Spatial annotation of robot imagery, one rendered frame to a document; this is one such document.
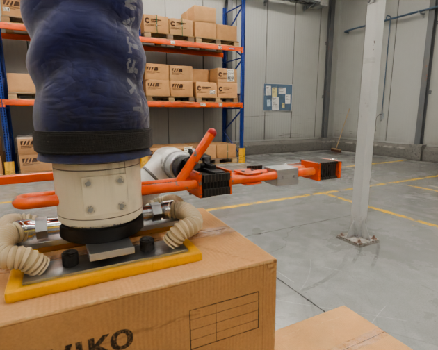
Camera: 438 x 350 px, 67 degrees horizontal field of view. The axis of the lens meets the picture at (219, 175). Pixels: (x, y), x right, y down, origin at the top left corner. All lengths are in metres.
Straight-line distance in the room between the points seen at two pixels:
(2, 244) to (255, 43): 10.65
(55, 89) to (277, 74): 10.93
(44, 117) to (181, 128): 9.13
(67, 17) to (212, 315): 0.58
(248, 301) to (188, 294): 0.13
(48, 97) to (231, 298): 0.49
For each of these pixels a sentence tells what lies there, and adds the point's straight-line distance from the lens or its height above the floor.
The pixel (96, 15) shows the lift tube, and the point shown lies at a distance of 0.64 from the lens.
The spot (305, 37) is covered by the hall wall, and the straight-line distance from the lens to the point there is 12.33.
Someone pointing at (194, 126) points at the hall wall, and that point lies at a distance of 9.89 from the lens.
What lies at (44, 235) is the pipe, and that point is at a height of 1.13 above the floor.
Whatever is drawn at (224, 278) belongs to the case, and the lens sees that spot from 0.65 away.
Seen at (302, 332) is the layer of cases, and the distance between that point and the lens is 1.42.
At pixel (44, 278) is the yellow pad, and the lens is 0.65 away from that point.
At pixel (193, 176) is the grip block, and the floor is 1.22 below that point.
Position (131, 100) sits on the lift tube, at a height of 1.39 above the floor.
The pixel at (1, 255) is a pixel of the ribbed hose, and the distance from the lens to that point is 0.65.
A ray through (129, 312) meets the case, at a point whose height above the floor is 1.04.
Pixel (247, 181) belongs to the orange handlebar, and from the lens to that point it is 0.82.
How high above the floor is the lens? 1.37
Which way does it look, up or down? 11 degrees down
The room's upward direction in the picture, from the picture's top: straight up
